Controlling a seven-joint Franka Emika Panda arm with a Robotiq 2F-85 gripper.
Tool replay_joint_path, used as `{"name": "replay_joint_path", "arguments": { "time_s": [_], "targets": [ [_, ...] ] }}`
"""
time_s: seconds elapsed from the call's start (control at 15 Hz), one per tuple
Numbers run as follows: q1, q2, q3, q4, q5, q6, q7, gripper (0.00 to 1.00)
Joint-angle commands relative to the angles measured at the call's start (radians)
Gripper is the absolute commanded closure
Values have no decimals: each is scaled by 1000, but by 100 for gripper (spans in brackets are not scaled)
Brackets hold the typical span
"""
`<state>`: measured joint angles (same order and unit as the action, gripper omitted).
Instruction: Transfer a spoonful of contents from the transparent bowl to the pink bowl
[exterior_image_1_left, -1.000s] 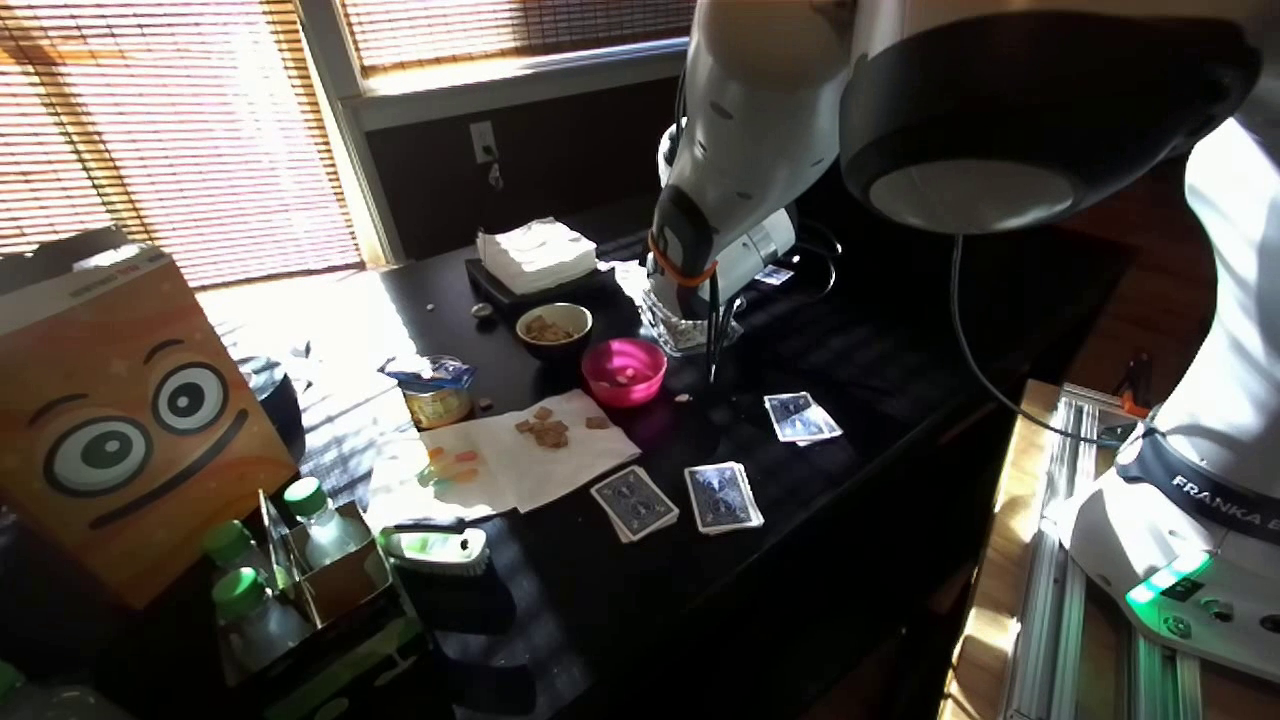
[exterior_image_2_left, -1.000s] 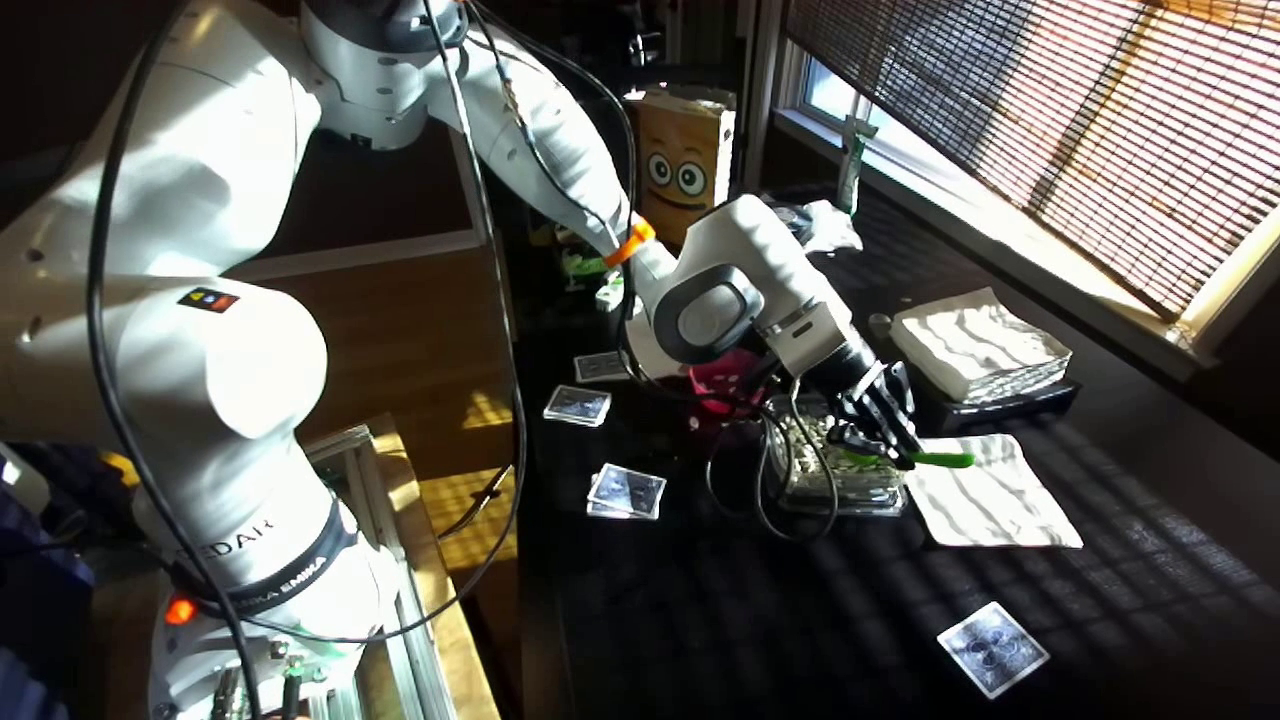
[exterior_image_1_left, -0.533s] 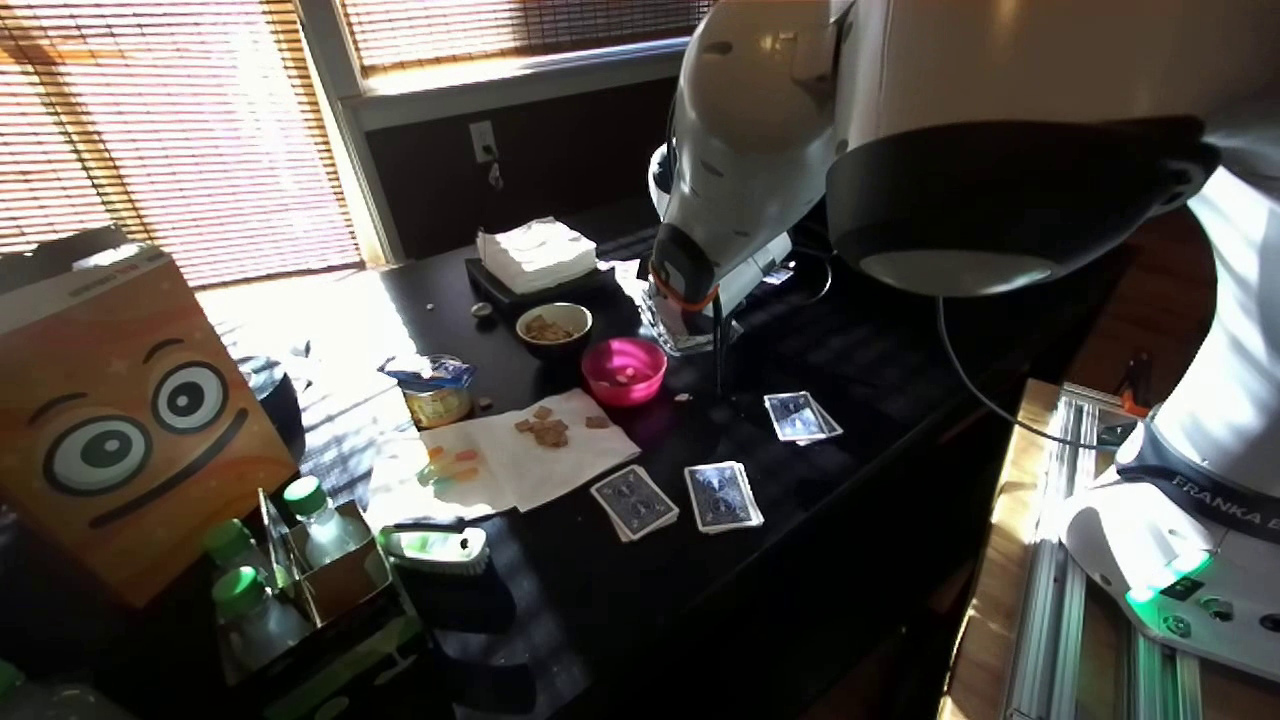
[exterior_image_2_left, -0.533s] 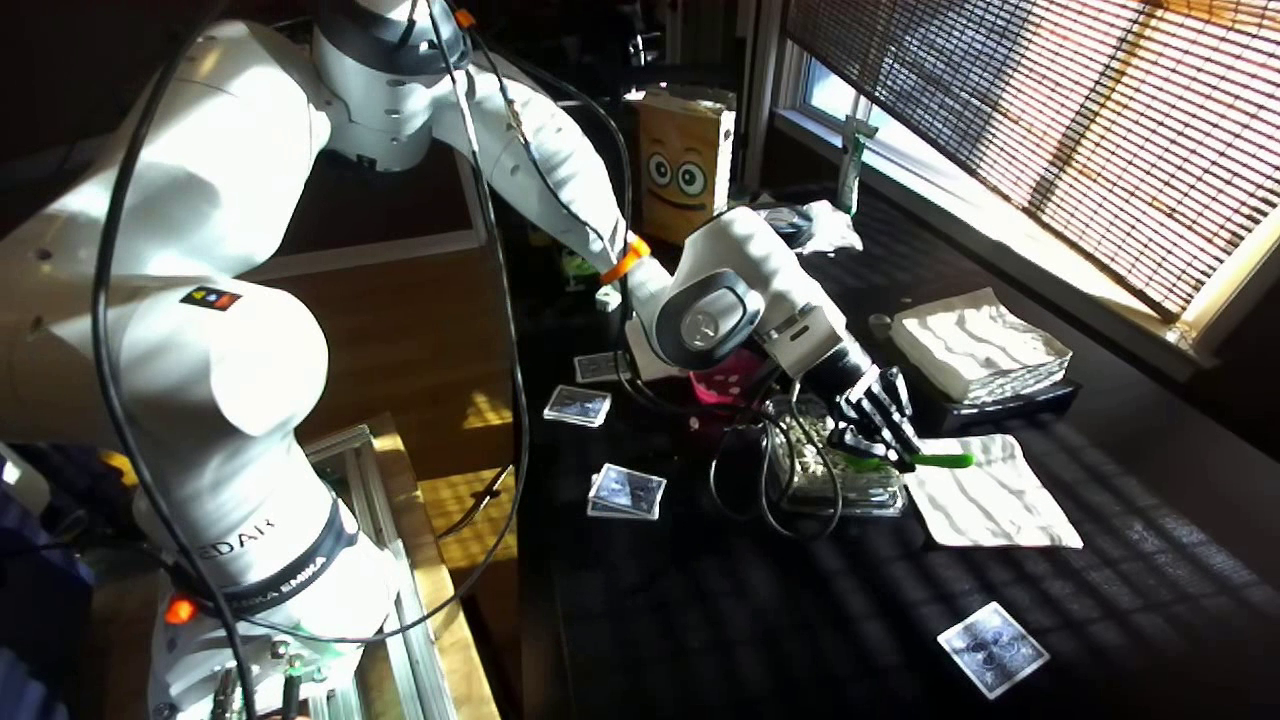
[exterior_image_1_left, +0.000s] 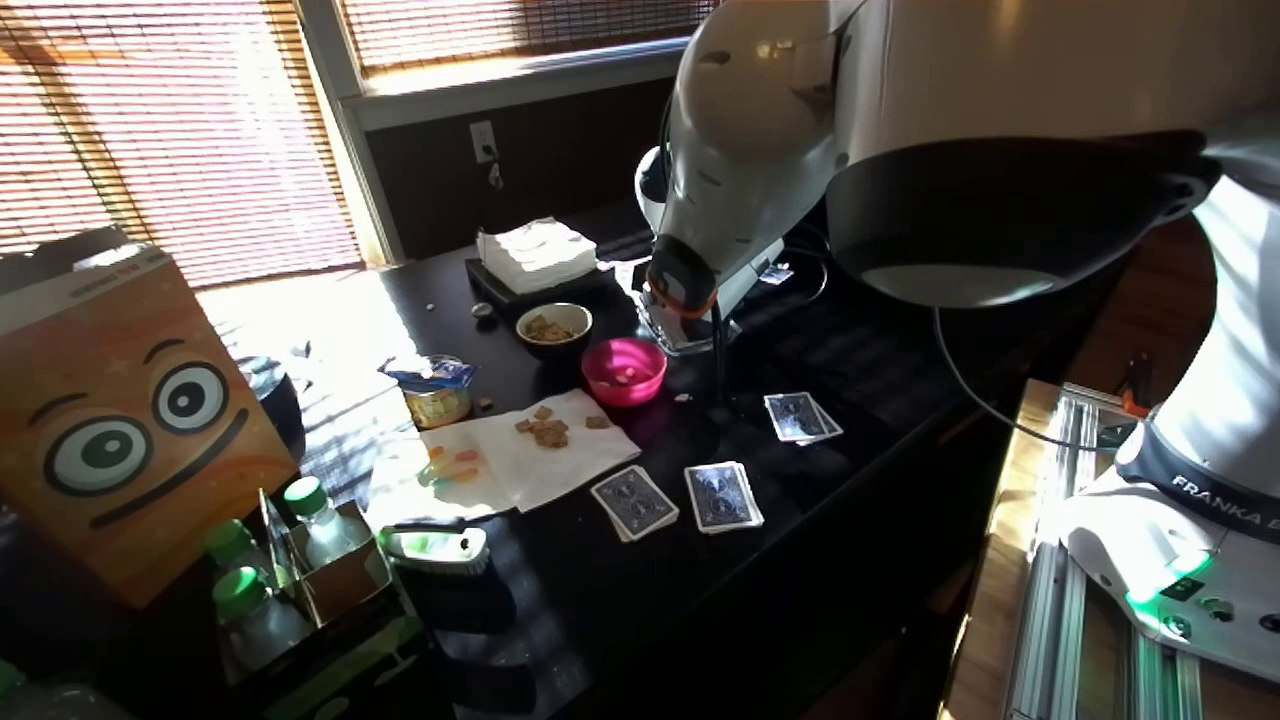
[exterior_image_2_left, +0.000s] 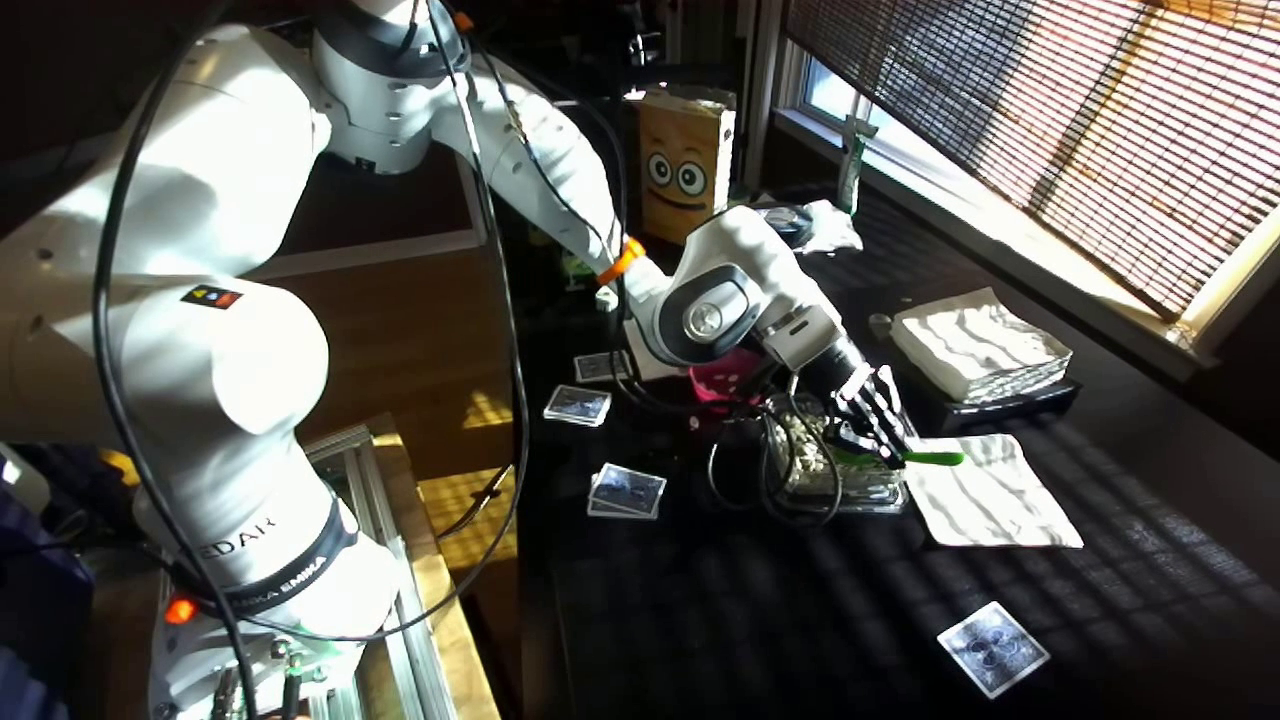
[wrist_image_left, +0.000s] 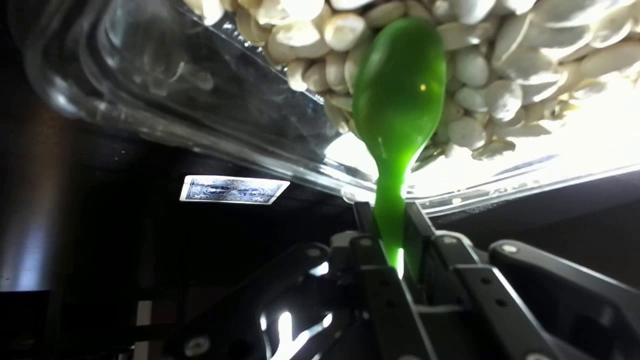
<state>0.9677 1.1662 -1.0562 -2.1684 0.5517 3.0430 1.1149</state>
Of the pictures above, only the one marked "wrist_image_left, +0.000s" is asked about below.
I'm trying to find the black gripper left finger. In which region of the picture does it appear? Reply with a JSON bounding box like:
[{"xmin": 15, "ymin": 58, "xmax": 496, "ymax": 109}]
[{"xmin": 165, "ymin": 202, "xmax": 436, "ymax": 360}]

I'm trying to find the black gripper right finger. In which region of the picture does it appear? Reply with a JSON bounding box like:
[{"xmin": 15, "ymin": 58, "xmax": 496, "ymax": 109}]
[{"xmin": 404, "ymin": 202, "xmax": 640, "ymax": 360}]

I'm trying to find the green plastic spoon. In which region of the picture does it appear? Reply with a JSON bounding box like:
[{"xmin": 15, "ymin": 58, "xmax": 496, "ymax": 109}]
[{"xmin": 349, "ymin": 16, "xmax": 448, "ymax": 278}]

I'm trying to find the playing card front right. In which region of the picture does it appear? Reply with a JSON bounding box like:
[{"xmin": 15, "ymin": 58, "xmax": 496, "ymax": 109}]
[{"xmin": 177, "ymin": 174, "xmax": 291, "ymax": 208}]

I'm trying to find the white beans pile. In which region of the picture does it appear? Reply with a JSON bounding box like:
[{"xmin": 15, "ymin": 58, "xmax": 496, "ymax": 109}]
[{"xmin": 184, "ymin": 0, "xmax": 640, "ymax": 163}]

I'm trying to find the transparent plastic container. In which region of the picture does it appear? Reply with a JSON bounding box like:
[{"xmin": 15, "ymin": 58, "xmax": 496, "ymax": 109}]
[{"xmin": 7, "ymin": 0, "xmax": 640, "ymax": 217}]

